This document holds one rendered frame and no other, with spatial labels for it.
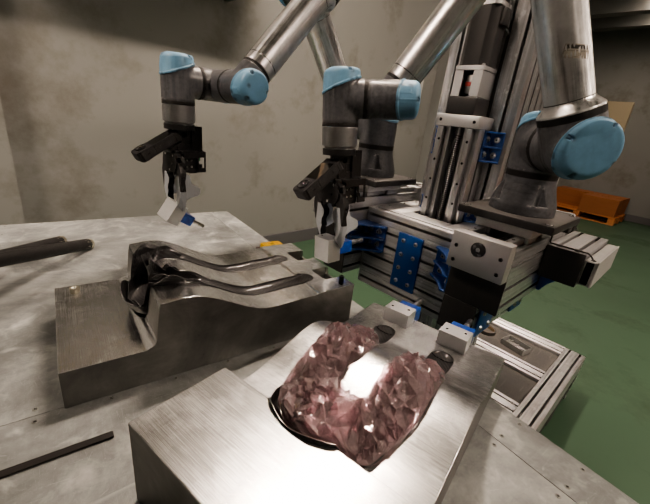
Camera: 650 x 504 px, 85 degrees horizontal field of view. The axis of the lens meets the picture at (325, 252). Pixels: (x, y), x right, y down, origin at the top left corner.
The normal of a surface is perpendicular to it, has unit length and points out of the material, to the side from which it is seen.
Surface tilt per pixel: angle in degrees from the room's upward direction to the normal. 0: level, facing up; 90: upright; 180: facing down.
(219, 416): 0
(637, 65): 90
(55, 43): 90
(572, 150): 97
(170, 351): 90
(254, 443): 0
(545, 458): 0
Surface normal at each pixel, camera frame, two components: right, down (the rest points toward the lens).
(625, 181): -0.73, 0.17
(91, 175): 0.67, 0.33
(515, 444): 0.11, -0.93
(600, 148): -0.04, 0.47
